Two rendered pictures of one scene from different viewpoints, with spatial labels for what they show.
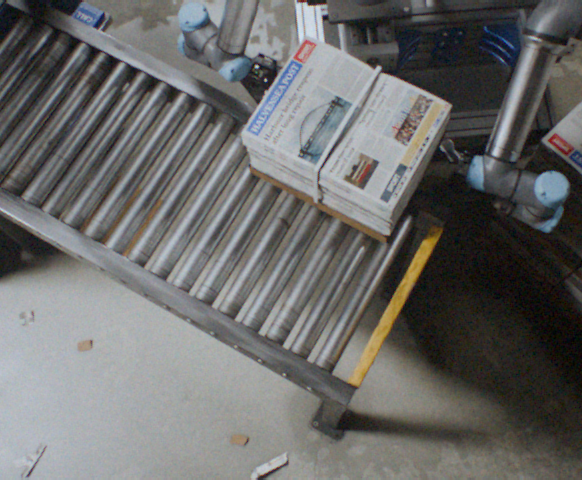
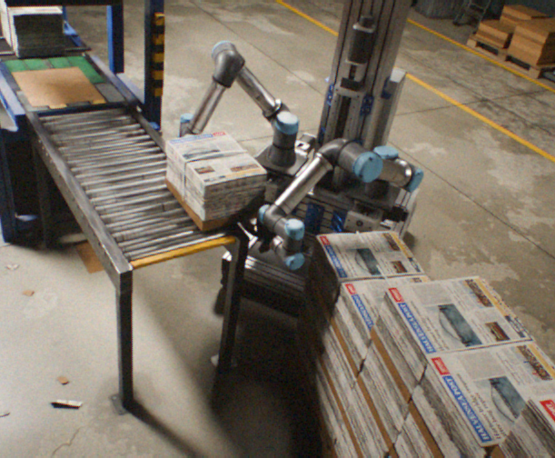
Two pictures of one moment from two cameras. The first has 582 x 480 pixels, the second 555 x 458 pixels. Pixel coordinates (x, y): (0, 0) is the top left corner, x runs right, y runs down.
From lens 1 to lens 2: 1.54 m
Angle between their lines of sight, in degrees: 36
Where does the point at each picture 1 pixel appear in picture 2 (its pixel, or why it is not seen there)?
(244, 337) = (100, 228)
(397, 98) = (244, 160)
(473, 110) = not seen: hidden behind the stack
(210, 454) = (39, 378)
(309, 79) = (212, 140)
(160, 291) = (80, 197)
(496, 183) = (269, 216)
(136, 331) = (61, 302)
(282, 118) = (187, 144)
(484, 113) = not seen: hidden behind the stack
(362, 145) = (213, 164)
